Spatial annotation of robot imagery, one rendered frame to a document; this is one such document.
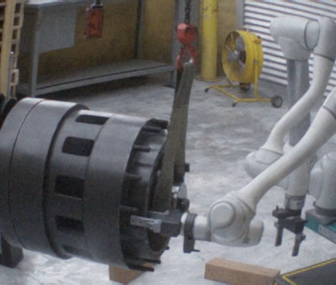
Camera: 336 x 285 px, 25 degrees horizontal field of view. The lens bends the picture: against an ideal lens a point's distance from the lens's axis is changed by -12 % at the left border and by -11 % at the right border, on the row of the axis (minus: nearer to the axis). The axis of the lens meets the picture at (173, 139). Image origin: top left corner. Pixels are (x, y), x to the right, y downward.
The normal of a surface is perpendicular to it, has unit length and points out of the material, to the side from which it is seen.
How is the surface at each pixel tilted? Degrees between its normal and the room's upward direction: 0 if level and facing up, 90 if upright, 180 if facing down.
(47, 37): 90
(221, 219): 61
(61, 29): 90
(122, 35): 90
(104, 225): 94
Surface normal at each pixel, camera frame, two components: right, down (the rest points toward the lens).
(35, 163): -0.22, -0.27
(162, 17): 0.73, 0.22
